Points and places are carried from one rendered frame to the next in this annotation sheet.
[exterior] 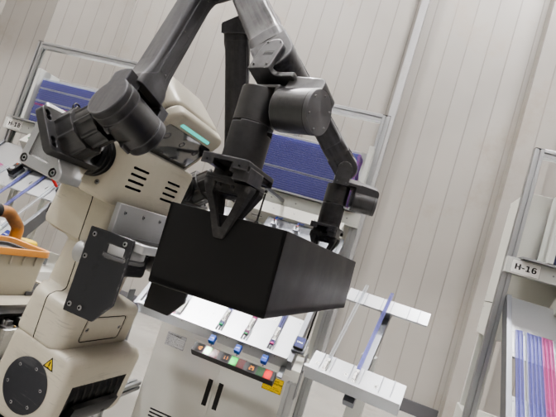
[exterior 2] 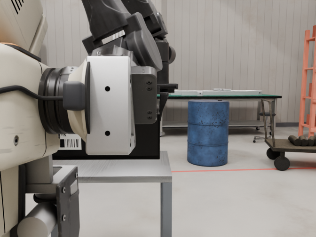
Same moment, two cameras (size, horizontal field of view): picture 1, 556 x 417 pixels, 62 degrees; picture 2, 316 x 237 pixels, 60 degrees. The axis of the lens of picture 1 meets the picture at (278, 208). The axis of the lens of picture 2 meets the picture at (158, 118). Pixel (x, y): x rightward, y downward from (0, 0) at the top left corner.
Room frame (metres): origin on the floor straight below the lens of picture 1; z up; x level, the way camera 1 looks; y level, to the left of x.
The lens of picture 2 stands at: (0.87, 0.74, 1.20)
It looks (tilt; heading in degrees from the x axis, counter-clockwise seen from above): 7 degrees down; 249
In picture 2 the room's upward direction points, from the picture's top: straight up
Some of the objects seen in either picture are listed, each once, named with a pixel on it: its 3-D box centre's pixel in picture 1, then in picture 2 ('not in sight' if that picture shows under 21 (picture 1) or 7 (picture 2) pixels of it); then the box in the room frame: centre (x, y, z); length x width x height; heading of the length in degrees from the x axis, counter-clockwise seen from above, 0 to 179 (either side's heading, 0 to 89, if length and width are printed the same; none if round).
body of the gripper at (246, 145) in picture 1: (244, 152); (157, 76); (0.61, 0.06, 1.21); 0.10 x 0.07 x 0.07; 160
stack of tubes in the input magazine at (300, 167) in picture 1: (306, 170); not in sight; (2.33, -0.08, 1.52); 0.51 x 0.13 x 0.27; 74
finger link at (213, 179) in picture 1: (232, 205); (154, 103); (0.61, 0.06, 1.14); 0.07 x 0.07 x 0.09; 70
